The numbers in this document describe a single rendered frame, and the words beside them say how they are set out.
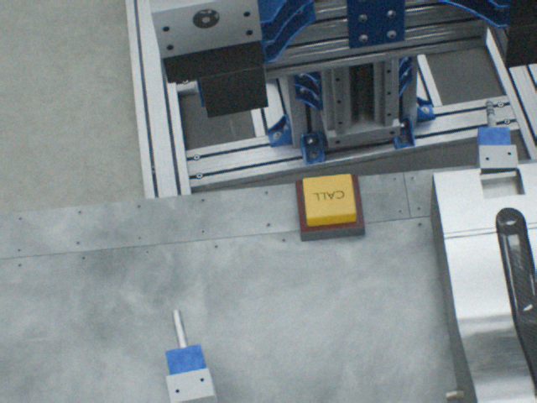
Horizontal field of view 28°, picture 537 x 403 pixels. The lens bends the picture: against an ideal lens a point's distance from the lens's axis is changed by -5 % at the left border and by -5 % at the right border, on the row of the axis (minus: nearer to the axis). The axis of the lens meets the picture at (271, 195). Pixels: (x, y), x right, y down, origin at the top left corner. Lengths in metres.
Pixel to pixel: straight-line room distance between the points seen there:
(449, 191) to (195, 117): 1.05
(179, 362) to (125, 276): 0.17
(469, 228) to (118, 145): 1.38
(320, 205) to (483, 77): 1.02
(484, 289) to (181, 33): 0.50
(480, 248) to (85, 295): 0.49
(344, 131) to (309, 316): 0.74
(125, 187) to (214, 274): 1.11
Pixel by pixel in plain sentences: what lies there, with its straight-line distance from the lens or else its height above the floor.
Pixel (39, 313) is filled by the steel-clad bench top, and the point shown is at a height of 0.80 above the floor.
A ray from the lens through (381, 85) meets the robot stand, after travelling 1.96.
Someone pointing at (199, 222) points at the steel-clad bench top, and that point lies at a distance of 1.41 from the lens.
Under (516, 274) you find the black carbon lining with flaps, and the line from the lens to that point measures 1.27.
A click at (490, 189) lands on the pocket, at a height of 0.86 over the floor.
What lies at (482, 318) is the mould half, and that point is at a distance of 1.23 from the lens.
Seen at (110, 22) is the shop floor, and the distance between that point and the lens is 2.81.
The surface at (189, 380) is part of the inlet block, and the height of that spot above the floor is 0.85.
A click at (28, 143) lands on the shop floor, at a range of 2.60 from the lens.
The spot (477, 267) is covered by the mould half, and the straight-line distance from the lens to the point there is 1.26.
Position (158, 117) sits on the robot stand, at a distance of 2.27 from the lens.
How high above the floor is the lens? 1.96
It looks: 55 degrees down
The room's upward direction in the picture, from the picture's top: 8 degrees counter-clockwise
